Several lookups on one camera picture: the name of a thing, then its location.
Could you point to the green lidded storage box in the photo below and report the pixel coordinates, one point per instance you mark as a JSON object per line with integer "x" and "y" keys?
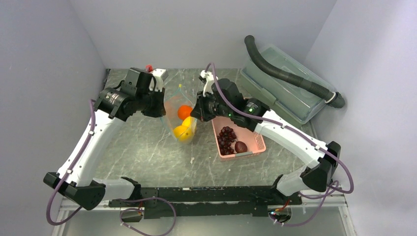
{"x": 294, "y": 105}

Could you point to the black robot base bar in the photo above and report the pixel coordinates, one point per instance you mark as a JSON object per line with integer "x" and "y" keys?
{"x": 207, "y": 201}

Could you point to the yellow bell pepper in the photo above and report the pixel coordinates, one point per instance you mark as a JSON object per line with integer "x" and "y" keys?
{"x": 183, "y": 134}

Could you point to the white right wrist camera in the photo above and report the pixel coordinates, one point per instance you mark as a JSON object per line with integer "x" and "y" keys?
{"x": 207, "y": 78}

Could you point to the pink perforated plastic basket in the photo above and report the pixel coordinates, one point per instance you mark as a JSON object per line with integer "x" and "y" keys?
{"x": 254, "y": 142}

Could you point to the dark purple grape bunch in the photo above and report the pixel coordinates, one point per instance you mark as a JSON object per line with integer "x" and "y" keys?
{"x": 226, "y": 140}

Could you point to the yellow mango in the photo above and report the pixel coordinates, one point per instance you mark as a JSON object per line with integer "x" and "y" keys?
{"x": 189, "y": 121}

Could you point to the orange fruit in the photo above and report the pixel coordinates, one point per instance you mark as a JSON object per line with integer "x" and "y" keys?
{"x": 184, "y": 111}

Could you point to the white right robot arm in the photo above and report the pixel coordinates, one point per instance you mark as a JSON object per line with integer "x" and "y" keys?
{"x": 320, "y": 159}

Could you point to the dark red round fruit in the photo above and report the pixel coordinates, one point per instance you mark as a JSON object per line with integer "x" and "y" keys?
{"x": 240, "y": 147}

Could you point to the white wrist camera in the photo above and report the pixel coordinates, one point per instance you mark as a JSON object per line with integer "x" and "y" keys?
{"x": 160, "y": 76}
{"x": 207, "y": 78}

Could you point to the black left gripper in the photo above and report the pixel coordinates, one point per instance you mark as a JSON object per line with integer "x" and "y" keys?
{"x": 160, "y": 110}

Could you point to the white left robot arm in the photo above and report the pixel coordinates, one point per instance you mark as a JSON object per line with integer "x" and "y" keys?
{"x": 140, "y": 91}

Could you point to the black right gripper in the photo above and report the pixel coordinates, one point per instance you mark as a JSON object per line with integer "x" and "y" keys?
{"x": 199, "y": 111}

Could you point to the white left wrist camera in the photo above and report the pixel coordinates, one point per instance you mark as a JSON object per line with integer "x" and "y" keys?
{"x": 160, "y": 76}

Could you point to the clear zip top bag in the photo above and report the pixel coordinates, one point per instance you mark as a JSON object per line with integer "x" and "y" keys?
{"x": 178, "y": 121}

